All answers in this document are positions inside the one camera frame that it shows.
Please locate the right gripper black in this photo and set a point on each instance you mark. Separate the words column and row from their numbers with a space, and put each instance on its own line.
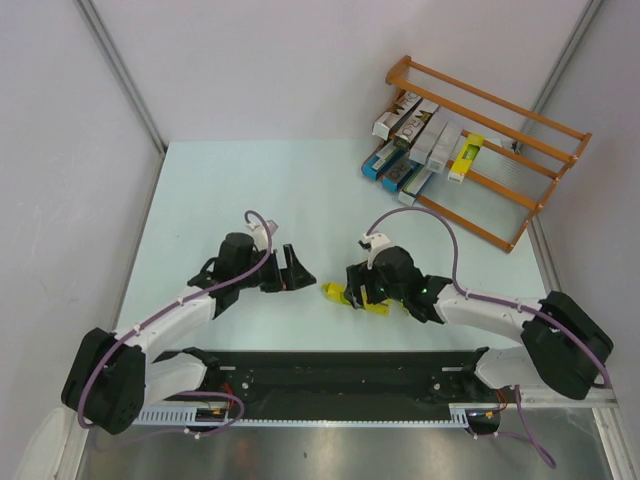
column 356, row 277

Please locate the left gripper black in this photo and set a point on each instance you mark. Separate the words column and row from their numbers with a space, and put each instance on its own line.
column 292, row 277

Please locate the yellow Curaprox box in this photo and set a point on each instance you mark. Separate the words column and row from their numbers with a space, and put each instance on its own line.
column 335, row 293
column 465, row 158

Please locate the blue toothpaste box with barcode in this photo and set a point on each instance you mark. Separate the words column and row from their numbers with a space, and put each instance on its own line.
column 381, row 160

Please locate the lilac text-side toothpaste box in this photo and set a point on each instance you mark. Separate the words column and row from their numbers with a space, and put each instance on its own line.
column 428, row 138

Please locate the silver black R&O charcoal box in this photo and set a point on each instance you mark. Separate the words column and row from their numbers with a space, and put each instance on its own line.
column 388, row 120

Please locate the lilac Protefix toothpaste box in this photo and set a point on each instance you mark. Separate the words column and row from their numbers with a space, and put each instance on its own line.
column 443, row 148

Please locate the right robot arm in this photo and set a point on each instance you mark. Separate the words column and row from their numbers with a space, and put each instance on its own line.
column 557, row 342

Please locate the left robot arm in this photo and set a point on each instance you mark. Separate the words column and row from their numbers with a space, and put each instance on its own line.
column 116, row 374

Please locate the orange wooden shelf rack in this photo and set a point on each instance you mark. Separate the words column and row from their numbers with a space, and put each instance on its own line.
column 482, row 162

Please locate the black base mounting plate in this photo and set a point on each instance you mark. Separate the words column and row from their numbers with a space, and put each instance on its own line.
column 349, row 386

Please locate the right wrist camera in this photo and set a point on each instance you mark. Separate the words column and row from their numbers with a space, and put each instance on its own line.
column 374, row 244

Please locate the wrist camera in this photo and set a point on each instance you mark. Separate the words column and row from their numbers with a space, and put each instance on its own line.
column 259, row 233
column 374, row 244

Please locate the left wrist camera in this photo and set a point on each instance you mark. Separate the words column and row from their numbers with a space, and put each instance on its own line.
column 259, row 233

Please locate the white slotted cable duct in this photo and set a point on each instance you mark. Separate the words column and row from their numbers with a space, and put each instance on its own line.
column 182, row 416

